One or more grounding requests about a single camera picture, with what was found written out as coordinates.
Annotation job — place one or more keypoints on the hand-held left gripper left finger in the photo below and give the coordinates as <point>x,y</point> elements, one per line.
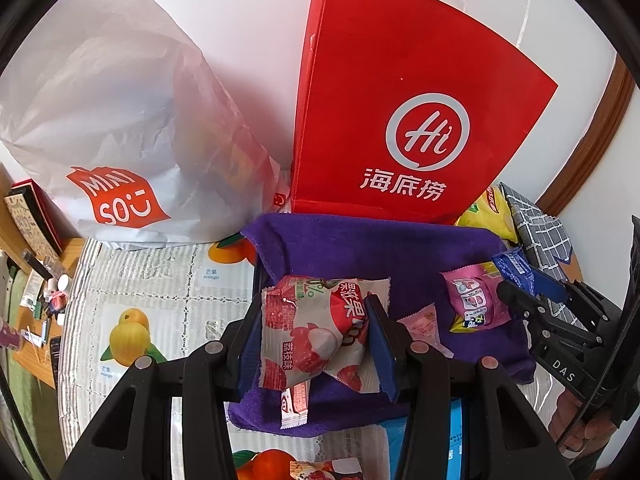
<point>246,365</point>

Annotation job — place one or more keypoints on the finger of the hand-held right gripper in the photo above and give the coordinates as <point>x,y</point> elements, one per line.
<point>547,285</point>
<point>520,300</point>

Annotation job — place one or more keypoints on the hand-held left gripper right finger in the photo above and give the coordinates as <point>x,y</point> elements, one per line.
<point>380,345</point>

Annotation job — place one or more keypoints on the blue candy packet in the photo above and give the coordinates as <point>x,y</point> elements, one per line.
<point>515,267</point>

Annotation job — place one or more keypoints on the small pink snack packet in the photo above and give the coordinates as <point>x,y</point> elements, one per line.
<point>422,322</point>

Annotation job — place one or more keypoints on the large pink snack packet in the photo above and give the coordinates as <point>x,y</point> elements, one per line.
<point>470,295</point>

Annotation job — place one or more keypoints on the white red lychee packet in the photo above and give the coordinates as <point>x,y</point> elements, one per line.
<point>325,470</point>
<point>310,335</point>

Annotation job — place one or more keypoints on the person's right hand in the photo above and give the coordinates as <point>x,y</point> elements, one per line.
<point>567,425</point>

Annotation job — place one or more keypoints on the grey checked cloth with star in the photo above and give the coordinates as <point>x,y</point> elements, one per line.
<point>540,225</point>

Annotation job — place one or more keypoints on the yellow chips bag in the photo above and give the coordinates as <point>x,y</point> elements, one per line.
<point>487,215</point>

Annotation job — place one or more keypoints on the purple towel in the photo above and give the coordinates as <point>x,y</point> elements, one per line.
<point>350,245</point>

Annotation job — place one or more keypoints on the blue tissue pack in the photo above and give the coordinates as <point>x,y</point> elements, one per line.
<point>397,452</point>

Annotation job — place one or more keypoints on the fruit print tablecloth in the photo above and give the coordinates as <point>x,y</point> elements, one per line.
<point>165,285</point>

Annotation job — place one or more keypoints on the black remote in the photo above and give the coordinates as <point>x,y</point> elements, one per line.
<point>56,355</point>

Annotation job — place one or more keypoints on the small white bottle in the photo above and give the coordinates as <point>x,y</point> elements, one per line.
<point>60,285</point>

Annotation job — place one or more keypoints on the wooden bedside table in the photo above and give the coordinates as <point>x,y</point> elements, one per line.
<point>30,365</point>

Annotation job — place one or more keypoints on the framed picture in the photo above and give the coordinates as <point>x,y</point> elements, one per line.
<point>27,220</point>

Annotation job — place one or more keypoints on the red paper bag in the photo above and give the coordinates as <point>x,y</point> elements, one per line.
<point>400,60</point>

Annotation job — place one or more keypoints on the white plastic bag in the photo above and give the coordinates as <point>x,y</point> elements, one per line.
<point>125,110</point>

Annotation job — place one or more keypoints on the wooden door frame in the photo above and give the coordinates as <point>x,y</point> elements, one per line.
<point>595,150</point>

